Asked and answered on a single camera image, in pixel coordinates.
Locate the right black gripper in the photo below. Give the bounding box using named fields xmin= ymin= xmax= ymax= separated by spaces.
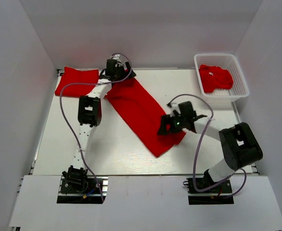
xmin=157 ymin=114 xmax=186 ymax=137

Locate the red t shirt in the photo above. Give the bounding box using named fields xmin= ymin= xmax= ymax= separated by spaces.
xmin=54 ymin=66 xmax=100 ymax=98
xmin=105 ymin=78 xmax=186 ymax=157
xmin=199 ymin=64 xmax=233 ymax=93

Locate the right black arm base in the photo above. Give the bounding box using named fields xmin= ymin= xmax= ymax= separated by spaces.
xmin=183 ymin=178 xmax=234 ymax=205

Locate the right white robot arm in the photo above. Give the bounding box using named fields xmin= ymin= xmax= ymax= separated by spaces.
xmin=158 ymin=101 xmax=263 ymax=193

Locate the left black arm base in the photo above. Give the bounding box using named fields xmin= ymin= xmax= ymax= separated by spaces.
xmin=57 ymin=177 xmax=108 ymax=205

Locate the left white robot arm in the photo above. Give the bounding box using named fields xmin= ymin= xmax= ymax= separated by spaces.
xmin=59 ymin=53 xmax=136 ymax=192

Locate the folded red t shirt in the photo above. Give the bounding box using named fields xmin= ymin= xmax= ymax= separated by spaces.
xmin=54 ymin=66 xmax=100 ymax=98

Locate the red t shirt in basket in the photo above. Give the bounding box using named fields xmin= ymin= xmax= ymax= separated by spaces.
xmin=199 ymin=64 xmax=233 ymax=93

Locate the white plastic basket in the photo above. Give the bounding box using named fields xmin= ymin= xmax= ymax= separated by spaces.
xmin=194 ymin=53 xmax=249 ymax=103

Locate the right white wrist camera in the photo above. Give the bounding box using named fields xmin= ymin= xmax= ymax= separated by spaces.
xmin=167 ymin=102 xmax=181 ymax=116

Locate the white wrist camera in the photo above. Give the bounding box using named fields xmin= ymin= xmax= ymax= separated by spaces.
xmin=110 ymin=53 xmax=121 ymax=62
xmin=167 ymin=102 xmax=181 ymax=116

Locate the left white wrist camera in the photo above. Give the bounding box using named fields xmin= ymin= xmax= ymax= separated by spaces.
xmin=110 ymin=53 xmax=121 ymax=62

